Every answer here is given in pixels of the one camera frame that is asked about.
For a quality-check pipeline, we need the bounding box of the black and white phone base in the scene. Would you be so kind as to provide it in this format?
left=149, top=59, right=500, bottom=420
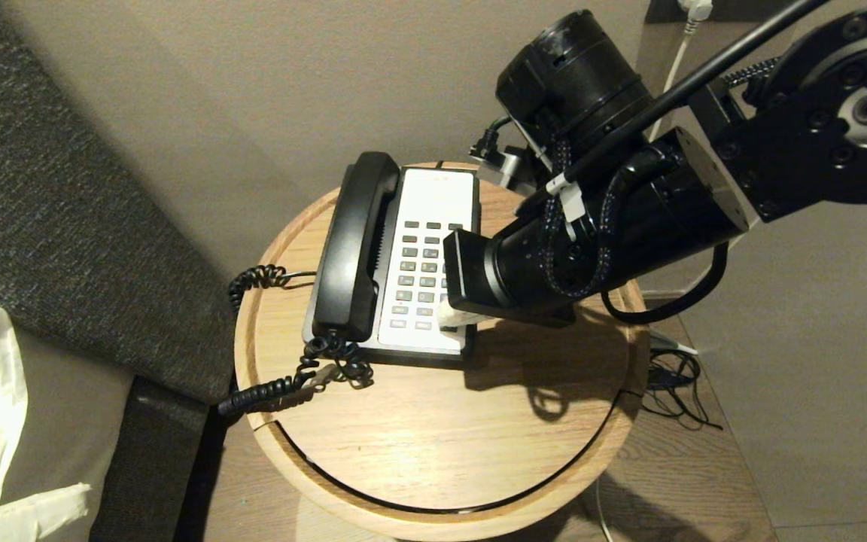
left=302, top=166, right=482, bottom=367

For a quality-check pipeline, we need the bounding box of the black telephone handset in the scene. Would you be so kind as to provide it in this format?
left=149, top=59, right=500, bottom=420
left=312, top=151, right=402, bottom=344

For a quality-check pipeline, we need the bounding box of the black phone cord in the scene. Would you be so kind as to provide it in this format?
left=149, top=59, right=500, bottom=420
left=217, top=263, right=375, bottom=418

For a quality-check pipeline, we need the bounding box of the beige mattress side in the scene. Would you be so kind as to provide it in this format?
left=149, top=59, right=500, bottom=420
left=0, top=327, right=138, bottom=542

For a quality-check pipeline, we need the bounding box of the dark grey bed base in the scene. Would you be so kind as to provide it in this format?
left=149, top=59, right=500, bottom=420
left=91, top=376, right=213, bottom=542

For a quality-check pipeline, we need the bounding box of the round wooden side table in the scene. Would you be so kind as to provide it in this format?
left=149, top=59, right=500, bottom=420
left=233, top=162, right=649, bottom=541

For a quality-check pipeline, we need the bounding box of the dark grey fabric headboard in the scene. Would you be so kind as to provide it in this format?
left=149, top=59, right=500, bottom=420
left=0, top=0, right=237, bottom=407

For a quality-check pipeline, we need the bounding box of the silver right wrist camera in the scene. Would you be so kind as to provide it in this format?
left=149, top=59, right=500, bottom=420
left=489, top=146, right=542, bottom=190

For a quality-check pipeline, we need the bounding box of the white cable tie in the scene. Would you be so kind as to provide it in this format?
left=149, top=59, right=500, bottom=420
left=546, top=171, right=584, bottom=224

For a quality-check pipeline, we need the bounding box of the black camera connector cable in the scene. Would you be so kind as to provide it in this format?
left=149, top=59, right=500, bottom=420
left=470, top=114, right=514, bottom=158

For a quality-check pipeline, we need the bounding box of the right arm braided black cable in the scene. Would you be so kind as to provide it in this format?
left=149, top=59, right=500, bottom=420
left=539, top=56, right=780, bottom=300

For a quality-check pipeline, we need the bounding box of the thin looped black cable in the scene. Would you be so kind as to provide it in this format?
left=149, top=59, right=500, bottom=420
left=601, top=241, right=730, bottom=327

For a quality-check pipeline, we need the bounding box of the grey white cable plug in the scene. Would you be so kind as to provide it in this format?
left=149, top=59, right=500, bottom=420
left=649, top=333, right=699, bottom=357

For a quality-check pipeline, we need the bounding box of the tangled black cable bundle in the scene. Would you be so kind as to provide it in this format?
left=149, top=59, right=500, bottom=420
left=639, top=348, right=725, bottom=432

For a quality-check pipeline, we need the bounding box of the thick straight black cable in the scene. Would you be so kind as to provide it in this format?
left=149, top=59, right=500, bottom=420
left=522, top=0, right=832, bottom=214

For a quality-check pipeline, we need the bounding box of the white power cable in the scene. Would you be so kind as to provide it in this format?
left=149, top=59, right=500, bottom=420
left=592, top=21, right=696, bottom=542

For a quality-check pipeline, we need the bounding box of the wide black wall socket panel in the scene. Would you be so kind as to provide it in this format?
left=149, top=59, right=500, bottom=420
left=644, top=0, right=796, bottom=23

